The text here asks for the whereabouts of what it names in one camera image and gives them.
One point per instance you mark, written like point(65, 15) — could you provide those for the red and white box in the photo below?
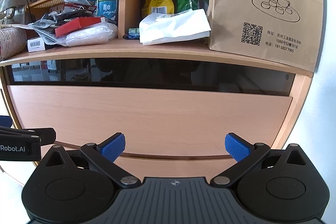
point(77, 5)

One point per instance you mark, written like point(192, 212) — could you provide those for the white barcode box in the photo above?
point(36, 44)

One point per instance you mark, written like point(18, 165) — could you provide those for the clear plastic bag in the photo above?
point(89, 36)

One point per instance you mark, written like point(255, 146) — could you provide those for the blue mug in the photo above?
point(107, 10)

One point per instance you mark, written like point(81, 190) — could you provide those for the black packet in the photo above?
point(73, 16)

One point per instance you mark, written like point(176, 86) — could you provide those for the wooden cabinet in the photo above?
point(157, 53)

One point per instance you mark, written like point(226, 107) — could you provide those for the white plastic bag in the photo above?
point(173, 27)

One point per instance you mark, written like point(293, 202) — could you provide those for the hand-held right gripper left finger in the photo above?
point(114, 147)

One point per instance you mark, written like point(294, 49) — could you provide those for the silver barcode packet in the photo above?
point(43, 22)

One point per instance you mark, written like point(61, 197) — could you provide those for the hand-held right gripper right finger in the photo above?
point(237, 147)

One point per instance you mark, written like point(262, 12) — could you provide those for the dark glass panel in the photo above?
point(183, 74)

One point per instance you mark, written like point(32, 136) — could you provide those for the stack of paper cups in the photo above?
point(11, 43)

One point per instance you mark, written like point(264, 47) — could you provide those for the small green candy packet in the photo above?
point(134, 32)

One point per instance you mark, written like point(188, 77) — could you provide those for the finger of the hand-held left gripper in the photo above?
point(4, 122)
point(44, 134)

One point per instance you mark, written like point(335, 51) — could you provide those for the grey coffee machine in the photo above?
point(15, 6)

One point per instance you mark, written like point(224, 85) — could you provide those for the brown paper bag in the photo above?
point(262, 16)

